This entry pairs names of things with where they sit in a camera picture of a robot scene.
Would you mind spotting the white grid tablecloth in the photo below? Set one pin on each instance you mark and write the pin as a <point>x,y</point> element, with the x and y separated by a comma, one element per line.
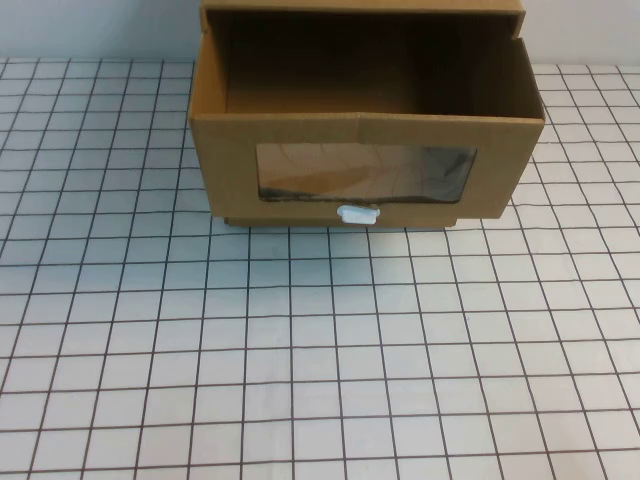
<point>320,350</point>

